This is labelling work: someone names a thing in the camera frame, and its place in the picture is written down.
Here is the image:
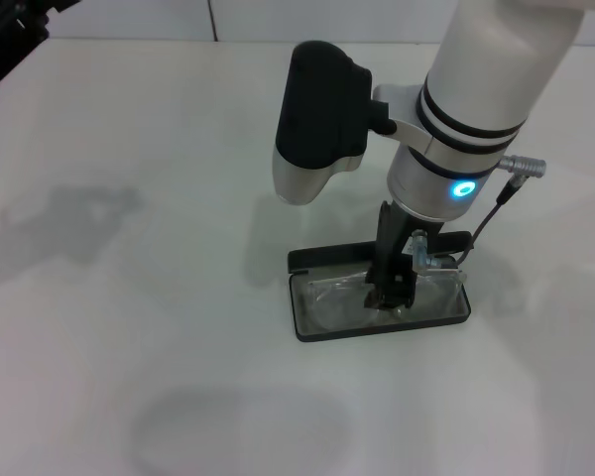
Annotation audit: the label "silver right wrist plug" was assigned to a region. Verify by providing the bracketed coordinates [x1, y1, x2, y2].
[409, 229, 470, 277]

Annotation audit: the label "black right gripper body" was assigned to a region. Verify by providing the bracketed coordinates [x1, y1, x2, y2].
[366, 198, 448, 282]

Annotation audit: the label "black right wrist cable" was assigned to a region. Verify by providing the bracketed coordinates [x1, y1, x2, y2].
[454, 154, 537, 272]

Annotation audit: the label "black glasses case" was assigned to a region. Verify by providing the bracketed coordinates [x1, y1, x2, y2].
[287, 230, 473, 344]

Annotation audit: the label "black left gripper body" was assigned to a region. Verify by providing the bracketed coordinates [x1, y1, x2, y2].
[0, 0, 68, 111]

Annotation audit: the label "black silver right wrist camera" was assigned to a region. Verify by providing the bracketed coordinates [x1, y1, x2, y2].
[272, 41, 394, 206]

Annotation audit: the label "clear transparent glasses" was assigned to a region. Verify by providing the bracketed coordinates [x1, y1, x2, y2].
[304, 267, 470, 333]

